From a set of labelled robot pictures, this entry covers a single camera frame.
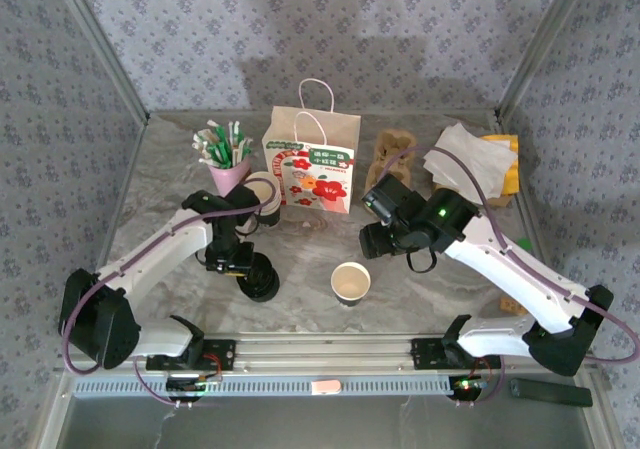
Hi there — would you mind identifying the grey slotted cable duct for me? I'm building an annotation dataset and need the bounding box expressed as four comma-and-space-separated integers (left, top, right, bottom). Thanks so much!
72, 374, 461, 398

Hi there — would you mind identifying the white paper napkin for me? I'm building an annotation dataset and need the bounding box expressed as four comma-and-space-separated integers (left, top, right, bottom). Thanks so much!
423, 122, 519, 201
428, 158, 506, 203

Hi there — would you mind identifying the aluminium table side rail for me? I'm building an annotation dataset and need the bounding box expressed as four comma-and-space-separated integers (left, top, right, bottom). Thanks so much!
99, 116, 151, 270
497, 113, 574, 335

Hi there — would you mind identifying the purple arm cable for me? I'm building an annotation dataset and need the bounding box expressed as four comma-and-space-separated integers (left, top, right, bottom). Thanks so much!
380, 146, 640, 411
60, 176, 279, 411

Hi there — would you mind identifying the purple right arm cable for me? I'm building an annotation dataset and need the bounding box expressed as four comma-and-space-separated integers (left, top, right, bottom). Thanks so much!
380, 146, 640, 411

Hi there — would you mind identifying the pink white label tag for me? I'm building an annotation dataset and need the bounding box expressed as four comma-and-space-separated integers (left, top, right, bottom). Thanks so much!
310, 379, 344, 396

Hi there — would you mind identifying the floral print paper bag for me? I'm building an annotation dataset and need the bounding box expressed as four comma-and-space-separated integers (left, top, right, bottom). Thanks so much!
261, 77, 362, 216

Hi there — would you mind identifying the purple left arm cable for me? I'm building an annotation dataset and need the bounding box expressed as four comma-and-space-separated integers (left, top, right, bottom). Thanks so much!
60, 176, 279, 411

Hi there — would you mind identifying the brown pulp cup carrier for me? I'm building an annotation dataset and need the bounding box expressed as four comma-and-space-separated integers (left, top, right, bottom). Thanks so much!
366, 133, 419, 193
368, 128, 419, 190

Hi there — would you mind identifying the small circuit board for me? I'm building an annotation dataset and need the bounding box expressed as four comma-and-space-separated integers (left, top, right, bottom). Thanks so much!
448, 374, 489, 400
166, 374, 224, 401

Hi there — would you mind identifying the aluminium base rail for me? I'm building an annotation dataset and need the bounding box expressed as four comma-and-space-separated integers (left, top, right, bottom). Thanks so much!
54, 332, 599, 374

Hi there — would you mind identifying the aluminium frame post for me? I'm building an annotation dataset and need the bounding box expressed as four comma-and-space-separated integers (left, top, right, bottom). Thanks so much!
493, 0, 599, 120
49, 0, 151, 124

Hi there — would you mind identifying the black flat bar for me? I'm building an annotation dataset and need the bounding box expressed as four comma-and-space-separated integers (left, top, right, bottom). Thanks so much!
509, 377, 594, 409

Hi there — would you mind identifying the pink straw holder cup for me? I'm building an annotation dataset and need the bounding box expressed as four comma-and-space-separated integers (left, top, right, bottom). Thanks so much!
208, 157, 252, 198

